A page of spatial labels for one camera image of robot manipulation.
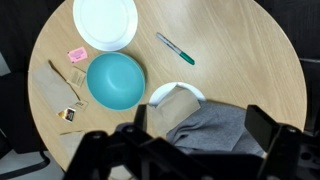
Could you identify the brown napkin in cup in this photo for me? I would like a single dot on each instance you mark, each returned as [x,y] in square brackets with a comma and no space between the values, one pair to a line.
[173,110]

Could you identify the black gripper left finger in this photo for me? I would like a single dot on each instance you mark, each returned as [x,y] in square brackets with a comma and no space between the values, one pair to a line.
[100,150]

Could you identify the white round plate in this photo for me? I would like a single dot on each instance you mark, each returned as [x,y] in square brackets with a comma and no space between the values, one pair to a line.
[105,23]

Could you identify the green capped grey marker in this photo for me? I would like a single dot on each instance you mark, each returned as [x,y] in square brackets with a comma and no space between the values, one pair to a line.
[173,47]

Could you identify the black chair base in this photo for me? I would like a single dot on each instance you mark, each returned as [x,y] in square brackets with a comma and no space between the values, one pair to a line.
[20,170]

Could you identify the red black condiment packet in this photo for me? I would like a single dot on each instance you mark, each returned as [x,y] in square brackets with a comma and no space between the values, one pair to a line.
[68,114]

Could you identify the teal plastic bowl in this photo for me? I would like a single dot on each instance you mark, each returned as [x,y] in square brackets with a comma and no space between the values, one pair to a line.
[115,81]

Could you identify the grey cloth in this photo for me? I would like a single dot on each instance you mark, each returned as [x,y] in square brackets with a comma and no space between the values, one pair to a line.
[213,128]

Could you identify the large brown paper napkin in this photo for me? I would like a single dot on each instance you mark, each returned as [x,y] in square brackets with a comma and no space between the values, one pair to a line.
[53,86]

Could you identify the small brown sugar packet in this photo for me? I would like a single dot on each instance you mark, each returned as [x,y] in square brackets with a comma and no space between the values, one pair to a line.
[81,105]

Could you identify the brown printed paper packet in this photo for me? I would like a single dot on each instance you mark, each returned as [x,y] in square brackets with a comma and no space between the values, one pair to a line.
[76,77]

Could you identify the small white cup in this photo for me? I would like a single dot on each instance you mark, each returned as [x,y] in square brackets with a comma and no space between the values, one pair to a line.
[160,92]

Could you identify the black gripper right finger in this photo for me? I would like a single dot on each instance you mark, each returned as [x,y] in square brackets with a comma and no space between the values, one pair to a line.
[286,150]

